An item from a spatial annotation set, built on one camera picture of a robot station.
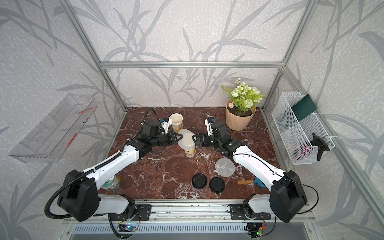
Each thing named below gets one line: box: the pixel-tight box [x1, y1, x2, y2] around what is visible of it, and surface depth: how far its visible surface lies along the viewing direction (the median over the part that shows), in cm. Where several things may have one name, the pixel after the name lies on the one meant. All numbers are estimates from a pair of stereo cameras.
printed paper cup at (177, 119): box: [169, 113, 184, 133], surface depth 96 cm
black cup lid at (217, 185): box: [209, 177, 225, 194], surface depth 82 cm
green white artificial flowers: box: [220, 78, 267, 116], surface depth 88 cm
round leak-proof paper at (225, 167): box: [215, 157, 236, 178], surface depth 91 cm
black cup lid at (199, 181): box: [192, 173, 207, 189], surface depth 85 cm
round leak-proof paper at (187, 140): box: [177, 129, 196, 150], surface depth 82 cm
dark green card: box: [291, 93, 318, 122], surface depth 73 cm
